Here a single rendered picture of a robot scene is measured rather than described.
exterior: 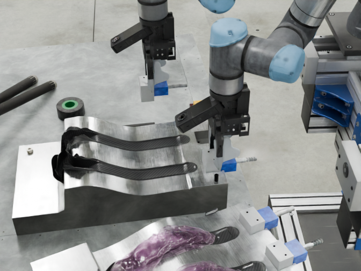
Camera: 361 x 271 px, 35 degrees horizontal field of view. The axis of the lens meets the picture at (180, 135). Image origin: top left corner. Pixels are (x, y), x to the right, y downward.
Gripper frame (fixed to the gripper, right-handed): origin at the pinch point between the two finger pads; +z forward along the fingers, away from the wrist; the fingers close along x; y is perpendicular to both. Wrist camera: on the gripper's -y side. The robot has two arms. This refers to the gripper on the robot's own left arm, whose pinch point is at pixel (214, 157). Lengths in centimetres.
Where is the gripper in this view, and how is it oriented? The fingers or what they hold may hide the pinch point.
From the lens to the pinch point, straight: 136.4
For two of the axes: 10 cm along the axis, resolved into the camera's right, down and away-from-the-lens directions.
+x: -1.6, -6.2, 7.7
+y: 9.9, -1.1, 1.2
